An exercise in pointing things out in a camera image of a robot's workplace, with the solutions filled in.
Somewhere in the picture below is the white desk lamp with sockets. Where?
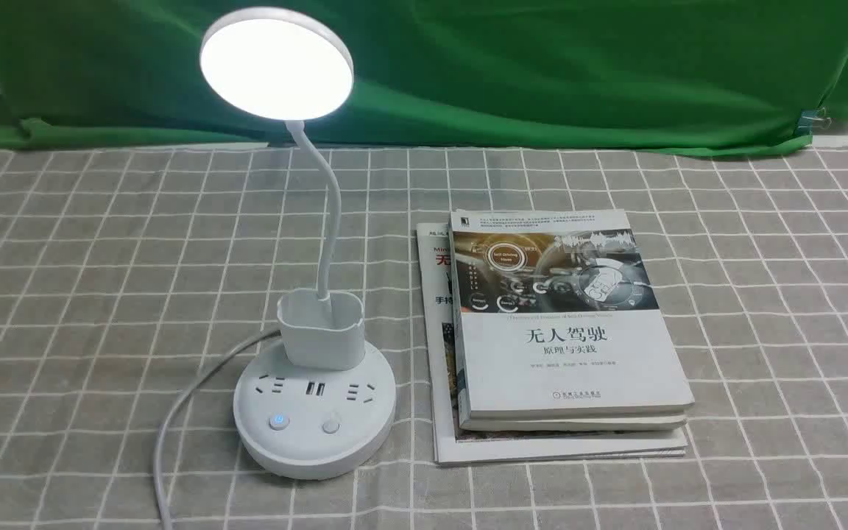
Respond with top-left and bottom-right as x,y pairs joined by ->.
199,7 -> 397,480

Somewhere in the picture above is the grey checked tablecloth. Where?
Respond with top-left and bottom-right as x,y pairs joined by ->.
0,149 -> 848,529

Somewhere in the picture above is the bottom large white book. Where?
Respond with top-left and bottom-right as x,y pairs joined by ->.
417,222 -> 687,465

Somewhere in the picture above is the middle white book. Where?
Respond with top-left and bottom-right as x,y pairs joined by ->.
452,390 -> 687,432

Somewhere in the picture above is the top white self-driving book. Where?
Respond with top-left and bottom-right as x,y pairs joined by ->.
448,209 -> 696,423

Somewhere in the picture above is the green backdrop cloth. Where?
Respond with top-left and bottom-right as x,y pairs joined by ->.
0,1 -> 848,157

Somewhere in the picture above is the blue binder clip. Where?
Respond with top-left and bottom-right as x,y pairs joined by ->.
794,107 -> 833,135

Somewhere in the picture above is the white lamp power cable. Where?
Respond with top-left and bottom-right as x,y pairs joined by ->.
153,328 -> 282,530

